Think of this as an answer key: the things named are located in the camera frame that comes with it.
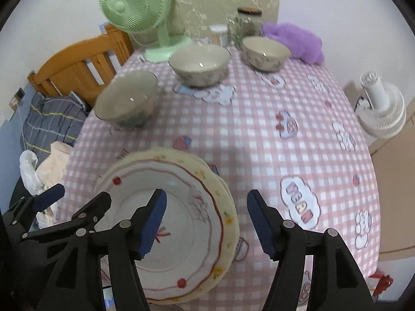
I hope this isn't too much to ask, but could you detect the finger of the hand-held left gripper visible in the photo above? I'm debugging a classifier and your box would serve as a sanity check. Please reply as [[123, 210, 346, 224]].
[[21, 191, 112, 244], [10, 184, 65, 233]]

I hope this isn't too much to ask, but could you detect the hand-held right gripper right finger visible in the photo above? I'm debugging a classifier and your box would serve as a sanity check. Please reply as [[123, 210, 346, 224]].
[[246, 189, 377, 311]]

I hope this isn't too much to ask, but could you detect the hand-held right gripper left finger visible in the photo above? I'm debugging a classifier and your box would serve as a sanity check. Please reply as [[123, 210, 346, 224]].
[[36, 188, 168, 311]]

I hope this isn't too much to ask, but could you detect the large round floral plate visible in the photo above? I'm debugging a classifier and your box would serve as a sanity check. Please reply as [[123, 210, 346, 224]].
[[112, 147, 241, 299]]

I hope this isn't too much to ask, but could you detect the scalloped yellow floral plate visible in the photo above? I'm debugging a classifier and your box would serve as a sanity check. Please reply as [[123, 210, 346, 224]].
[[97, 151, 236, 303]]

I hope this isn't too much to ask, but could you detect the white red-rimmed deep plate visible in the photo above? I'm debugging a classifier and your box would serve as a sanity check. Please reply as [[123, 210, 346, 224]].
[[95, 158, 225, 294]]

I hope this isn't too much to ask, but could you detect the floral ceramic bowl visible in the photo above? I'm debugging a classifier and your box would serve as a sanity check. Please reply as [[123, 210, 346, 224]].
[[168, 44, 231, 88], [241, 36, 291, 72], [94, 69, 158, 130]]

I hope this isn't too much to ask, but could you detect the peach cloth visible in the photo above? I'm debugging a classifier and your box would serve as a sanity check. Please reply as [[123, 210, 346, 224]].
[[36, 141, 73, 227]]

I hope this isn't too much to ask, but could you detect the white plastic bag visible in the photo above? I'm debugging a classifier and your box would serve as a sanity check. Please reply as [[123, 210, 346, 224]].
[[19, 151, 46, 195]]

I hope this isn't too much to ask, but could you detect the grey plaid pillow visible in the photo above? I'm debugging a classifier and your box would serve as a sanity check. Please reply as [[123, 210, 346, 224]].
[[19, 92, 89, 159]]

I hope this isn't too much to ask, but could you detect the pink checked printed tablecloth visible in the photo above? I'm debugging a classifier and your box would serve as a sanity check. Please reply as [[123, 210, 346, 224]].
[[60, 37, 381, 311]]

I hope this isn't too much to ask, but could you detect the wooden bed headboard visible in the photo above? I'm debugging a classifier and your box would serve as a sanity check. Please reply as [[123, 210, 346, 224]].
[[27, 24, 135, 107]]

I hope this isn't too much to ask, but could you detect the red printed bag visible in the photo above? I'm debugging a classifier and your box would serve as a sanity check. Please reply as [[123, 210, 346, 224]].
[[370, 272, 394, 302]]

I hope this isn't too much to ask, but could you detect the white desk fan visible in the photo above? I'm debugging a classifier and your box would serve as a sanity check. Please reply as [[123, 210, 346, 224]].
[[355, 70, 407, 140]]

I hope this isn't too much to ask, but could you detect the purple plush toy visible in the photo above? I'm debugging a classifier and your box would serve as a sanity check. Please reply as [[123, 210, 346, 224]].
[[261, 22, 325, 65]]

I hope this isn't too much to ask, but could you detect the cotton swab container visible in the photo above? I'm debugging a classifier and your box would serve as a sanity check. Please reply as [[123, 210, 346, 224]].
[[209, 24, 228, 46]]

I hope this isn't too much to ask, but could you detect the green desk fan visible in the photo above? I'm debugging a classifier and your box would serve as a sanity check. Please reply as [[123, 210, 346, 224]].
[[99, 0, 192, 63]]

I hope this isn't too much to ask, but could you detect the glass jar with dark lid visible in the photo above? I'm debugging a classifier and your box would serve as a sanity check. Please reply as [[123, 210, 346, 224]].
[[227, 6, 263, 47]]

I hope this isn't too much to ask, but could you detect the green patterned board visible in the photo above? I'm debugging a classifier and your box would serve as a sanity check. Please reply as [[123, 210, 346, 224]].
[[162, 0, 282, 44]]

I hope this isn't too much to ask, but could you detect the wall socket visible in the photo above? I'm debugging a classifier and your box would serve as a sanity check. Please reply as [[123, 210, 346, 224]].
[[9, 87, 26, 111]]

